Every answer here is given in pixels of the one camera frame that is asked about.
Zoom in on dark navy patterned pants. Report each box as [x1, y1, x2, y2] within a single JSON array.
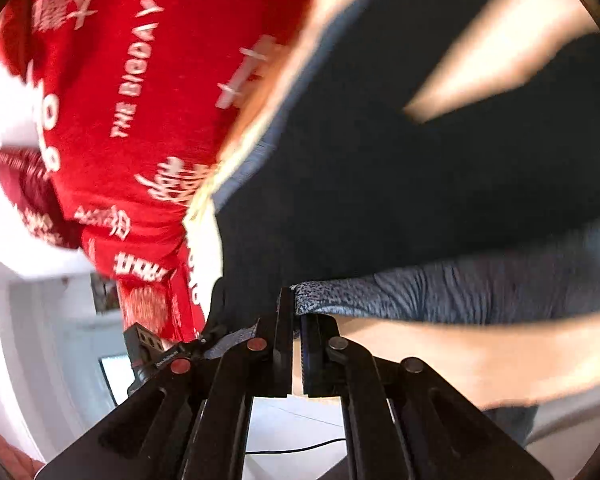
[[199, 0, 600, 441]]

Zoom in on red blanket with white text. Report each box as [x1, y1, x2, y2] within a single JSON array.
[[0, 0, 310, 341]]

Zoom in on black cable on floor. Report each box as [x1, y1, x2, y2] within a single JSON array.
[[244, 435, 348, 456]]

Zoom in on cream sofa cushion cover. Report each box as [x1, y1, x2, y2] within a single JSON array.
[[182, 0, 600, 411]]

